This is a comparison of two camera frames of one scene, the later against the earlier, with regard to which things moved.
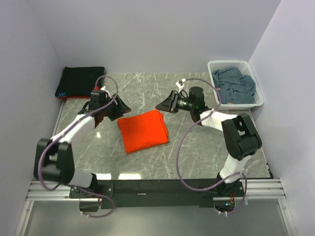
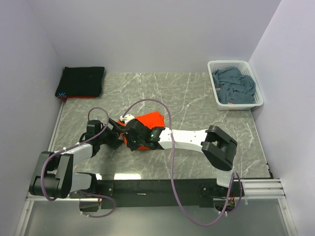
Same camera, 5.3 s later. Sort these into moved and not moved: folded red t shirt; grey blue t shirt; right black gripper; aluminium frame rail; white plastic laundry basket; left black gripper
Moved: right black gripper; left black gripper
Not moved: white plastic laundry basket; grey blue t shirt; aluminium frame rail; folded red t shirt
